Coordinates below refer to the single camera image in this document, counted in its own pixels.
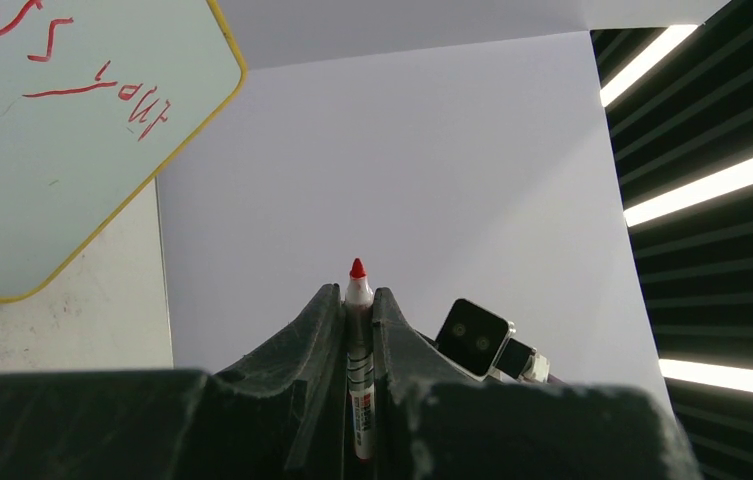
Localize white ceiling light strip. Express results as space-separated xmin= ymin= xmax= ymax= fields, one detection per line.
xmin=623 ymin=158 xmax=753 ymax=227
xmin=658 ymin=359 xmax=753 ymax=393
xmin=600 ymin=24 xmax=699 ymax=107

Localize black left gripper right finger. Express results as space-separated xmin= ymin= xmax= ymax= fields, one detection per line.
xmin=373 ymin=288 xmax=700 ymax=479

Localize red white marker pen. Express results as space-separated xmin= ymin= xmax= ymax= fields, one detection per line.
xmin=343 ymin=258 xmax=376 ymax=462

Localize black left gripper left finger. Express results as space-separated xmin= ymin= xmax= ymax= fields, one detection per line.
xmin=0 ymin=284 xmax=347 ymax=479

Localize yellow framed whiteboard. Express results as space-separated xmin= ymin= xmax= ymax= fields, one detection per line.
xmin=0 ymin=1 xmax=247 ymax=303

